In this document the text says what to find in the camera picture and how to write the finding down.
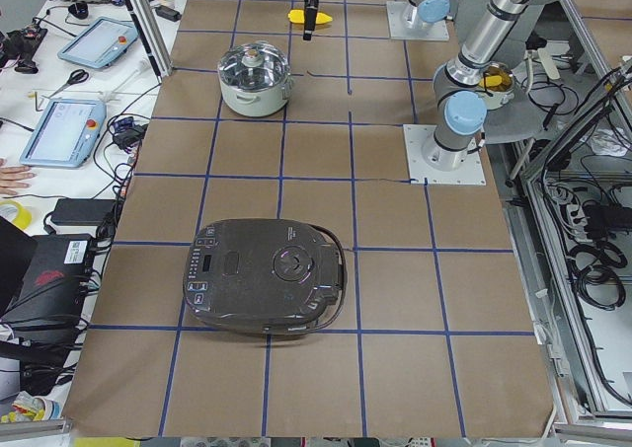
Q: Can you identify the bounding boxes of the yellow corn cob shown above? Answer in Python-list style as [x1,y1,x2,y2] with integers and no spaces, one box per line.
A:
[287,9,333,26]

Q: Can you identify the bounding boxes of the glass pot lid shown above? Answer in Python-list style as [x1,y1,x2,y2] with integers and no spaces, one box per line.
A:
[217,40,291,92]

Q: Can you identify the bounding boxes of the pale green cooking pot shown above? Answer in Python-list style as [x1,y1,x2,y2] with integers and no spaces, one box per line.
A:
[217,71,293,117]

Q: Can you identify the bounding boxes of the person's hand on table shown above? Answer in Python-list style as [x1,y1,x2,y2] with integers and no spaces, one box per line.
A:
[0,158,36,196]

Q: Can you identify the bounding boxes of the steel bowl on tray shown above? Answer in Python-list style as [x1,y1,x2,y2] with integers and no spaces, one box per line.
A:
[475,62,515,111]

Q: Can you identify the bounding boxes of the blue teach pendant far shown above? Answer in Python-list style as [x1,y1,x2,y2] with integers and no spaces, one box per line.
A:
[57,17,138,69]

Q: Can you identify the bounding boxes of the blue teach pendant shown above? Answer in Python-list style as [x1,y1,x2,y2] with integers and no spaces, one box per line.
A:
[19,99,107,169]
[57,17,138,69]

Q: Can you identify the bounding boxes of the black scissors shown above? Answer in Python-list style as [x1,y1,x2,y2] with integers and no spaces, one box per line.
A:
[47,68,90,99]

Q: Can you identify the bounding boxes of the blue teach pendant near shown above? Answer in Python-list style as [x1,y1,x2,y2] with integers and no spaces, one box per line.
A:
[19,99,107,169]

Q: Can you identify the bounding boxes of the dark brown rice cooker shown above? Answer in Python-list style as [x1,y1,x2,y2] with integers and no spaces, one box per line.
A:
[183,218,348,335]

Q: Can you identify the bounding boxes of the black power adapter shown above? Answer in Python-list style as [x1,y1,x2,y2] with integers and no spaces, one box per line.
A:
[49,198,115,226]

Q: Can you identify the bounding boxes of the yellow tape roll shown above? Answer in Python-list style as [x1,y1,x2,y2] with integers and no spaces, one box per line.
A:
[0,200,32,230]

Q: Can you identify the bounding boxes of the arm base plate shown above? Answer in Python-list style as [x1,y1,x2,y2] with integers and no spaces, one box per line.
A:
[403,124,486,186]
[386,0,450,41]

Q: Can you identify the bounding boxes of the aluminium frame post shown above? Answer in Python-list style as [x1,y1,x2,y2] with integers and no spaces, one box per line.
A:
[124,0,172,79]

